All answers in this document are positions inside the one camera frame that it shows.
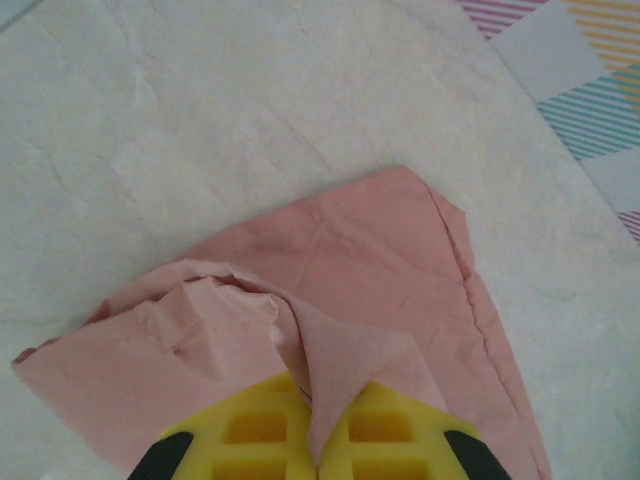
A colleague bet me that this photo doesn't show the pink shorts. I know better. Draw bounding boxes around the pink shorts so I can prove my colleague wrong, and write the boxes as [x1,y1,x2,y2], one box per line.
[10,164,554,480]

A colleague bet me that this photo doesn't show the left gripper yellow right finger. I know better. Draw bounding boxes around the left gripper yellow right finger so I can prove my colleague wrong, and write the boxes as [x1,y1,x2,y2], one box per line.
[318,379,512,480]

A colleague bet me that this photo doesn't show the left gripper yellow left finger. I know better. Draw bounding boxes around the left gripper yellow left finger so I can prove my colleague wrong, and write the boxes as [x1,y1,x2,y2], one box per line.
[127,370,318,480]

